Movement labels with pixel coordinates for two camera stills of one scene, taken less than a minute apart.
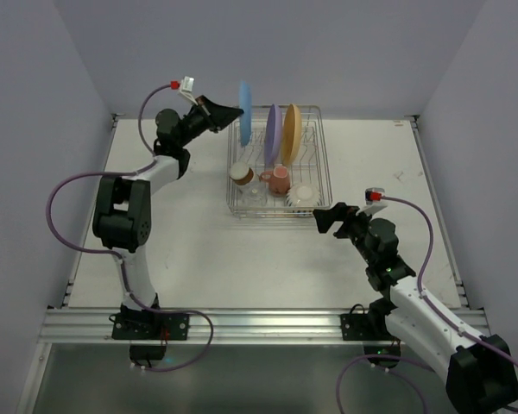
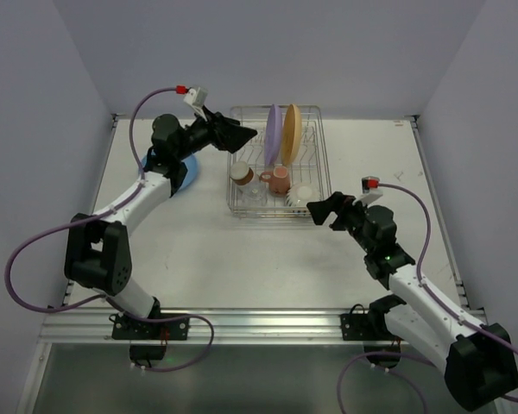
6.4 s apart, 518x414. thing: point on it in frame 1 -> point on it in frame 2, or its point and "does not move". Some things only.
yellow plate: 291,134 does not move
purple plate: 273,137 does not move
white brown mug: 241,173 does not move
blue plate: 245,119 -> 190,163
